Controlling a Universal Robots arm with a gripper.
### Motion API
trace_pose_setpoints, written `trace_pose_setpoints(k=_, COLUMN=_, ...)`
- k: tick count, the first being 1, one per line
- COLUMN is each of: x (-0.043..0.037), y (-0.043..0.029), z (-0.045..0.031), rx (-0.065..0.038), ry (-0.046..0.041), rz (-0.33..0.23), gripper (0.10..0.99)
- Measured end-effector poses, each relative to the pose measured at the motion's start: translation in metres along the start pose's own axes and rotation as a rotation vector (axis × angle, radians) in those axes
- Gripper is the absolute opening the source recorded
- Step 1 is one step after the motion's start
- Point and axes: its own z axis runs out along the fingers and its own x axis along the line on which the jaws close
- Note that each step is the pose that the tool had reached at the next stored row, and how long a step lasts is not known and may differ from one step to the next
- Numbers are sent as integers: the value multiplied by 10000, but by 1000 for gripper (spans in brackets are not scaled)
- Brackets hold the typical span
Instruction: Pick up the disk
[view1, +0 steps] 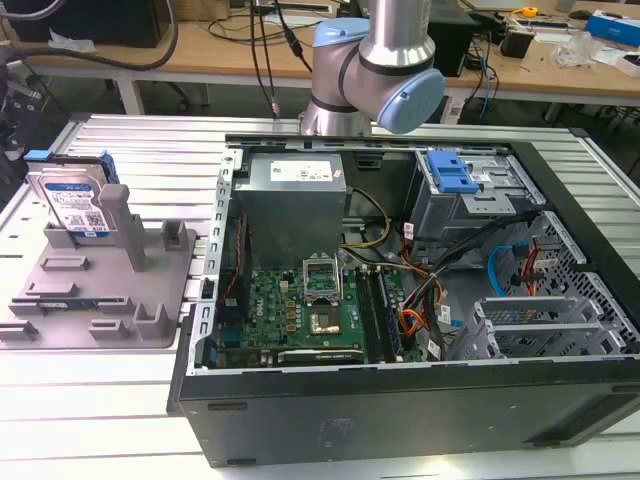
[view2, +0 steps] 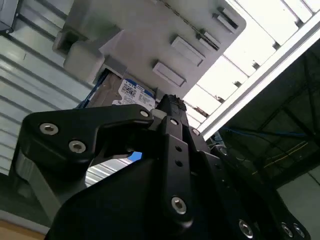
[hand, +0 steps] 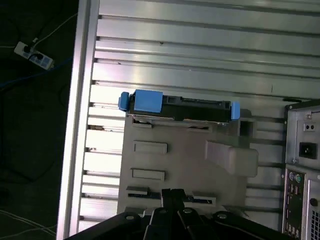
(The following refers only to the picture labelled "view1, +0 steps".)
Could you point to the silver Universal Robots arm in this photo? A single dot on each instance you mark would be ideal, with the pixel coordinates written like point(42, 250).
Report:
point(380, 65)

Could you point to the metal disk bay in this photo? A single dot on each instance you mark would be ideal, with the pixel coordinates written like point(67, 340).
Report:
point(545, 340)
point(530, 310)

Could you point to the hard disk in blue carrier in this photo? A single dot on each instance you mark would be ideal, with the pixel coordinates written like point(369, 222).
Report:
point(67, 192)

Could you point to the grey power supply unit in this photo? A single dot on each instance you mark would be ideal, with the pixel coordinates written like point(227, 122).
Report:
point(292, 200)

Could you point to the green Dell motherboard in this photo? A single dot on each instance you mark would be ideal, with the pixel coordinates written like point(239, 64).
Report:
point(300, 310)

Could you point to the open CPU socket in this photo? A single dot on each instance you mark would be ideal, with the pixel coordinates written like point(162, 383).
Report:
point(325, 322)

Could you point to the RAM stick in slot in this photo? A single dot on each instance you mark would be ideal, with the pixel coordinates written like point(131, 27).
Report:
point(389, 310)

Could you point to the black graphics card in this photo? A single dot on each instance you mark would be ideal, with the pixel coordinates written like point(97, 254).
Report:
point(320, 357)

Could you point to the blue drive bay latch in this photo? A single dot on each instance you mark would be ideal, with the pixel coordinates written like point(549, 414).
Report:
point(450, 172)

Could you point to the metal optical drive cage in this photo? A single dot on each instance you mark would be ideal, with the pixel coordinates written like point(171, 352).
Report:
point(475, 195)

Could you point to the black open PC case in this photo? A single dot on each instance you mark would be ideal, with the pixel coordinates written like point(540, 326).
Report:
point(400, 415)

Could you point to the grey parts rack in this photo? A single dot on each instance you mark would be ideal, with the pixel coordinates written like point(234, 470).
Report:
point(100, 280)

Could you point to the black desktop computer tower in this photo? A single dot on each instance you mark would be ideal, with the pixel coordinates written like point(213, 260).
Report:
point(450, 42)

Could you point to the wooden desk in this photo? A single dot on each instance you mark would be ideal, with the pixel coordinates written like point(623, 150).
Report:
point(165, 50)
point(540, 65)

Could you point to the RAM stick on rack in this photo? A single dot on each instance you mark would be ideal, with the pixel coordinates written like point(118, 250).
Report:
point(65, 303)

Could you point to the black box on desk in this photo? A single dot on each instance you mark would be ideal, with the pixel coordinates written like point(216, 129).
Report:
point(516, 42)

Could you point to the black equipment on desk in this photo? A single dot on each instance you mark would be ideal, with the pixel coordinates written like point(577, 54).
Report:
point(90, 20)

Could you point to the clear plastic wrapping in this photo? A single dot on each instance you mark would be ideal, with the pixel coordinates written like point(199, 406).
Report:
point(580, 49)

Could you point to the blue white box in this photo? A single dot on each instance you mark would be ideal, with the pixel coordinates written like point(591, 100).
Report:
point(612, 29)

